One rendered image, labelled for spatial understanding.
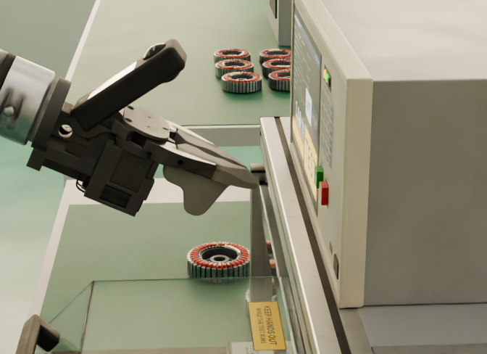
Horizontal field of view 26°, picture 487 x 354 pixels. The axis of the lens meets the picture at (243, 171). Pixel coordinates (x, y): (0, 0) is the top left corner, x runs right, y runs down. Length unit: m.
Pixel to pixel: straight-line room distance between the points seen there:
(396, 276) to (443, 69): 0.18
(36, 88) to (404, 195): 0.34
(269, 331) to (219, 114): 1.76
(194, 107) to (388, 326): 1.93
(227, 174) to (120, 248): 0.96
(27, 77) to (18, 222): 3.11
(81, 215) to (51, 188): 2.30
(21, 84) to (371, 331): 0.38
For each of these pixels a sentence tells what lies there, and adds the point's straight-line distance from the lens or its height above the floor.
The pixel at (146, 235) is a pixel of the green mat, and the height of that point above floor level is 0.75.
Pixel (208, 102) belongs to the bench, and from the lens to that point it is 2.82.
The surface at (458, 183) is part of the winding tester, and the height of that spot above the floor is 1.23.
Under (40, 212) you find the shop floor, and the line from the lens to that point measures 4.15.
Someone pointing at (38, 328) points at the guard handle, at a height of 1.06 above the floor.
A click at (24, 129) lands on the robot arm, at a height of 1.25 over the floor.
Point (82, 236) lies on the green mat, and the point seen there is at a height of 0.75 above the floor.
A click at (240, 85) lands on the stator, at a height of 0.77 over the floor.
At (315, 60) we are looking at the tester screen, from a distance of 1.06.
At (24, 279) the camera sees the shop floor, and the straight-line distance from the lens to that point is 3.61.
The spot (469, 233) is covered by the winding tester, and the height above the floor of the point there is 1.18.
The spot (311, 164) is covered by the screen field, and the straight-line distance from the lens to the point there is 1.10.
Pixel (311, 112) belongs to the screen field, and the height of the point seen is 1.22.
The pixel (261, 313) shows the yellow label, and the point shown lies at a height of 1.07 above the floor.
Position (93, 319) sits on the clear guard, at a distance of 1.02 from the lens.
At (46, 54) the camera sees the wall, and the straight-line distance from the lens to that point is 5.85.
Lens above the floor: 1.54
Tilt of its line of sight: 20 degrees down
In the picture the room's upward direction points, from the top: straight up
